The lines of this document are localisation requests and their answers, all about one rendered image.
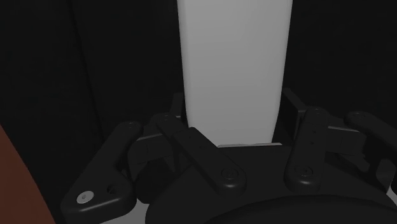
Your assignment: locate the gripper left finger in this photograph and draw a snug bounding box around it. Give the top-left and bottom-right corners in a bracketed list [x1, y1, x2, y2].
[60, 92, 248, 224]

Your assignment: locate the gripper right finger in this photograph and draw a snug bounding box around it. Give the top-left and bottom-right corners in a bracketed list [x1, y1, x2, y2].
[272, 88, 397, 195]

